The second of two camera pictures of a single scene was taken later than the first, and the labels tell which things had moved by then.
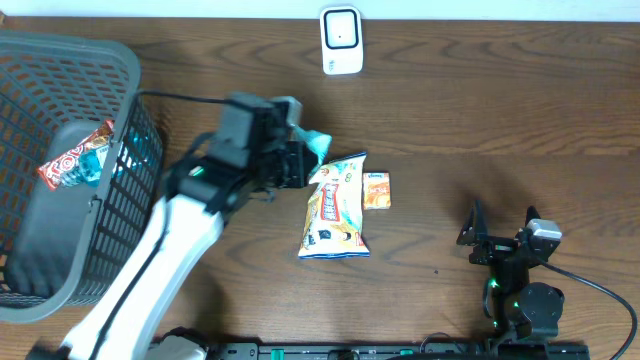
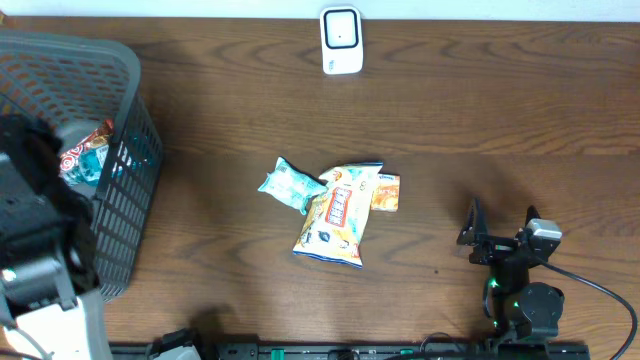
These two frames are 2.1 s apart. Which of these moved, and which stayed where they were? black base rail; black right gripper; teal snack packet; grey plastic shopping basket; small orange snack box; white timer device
Moved: small orange snack box; teal snack packet
Stayed: grey plastic shopping basket; white timer device; black base rail; black right gripper
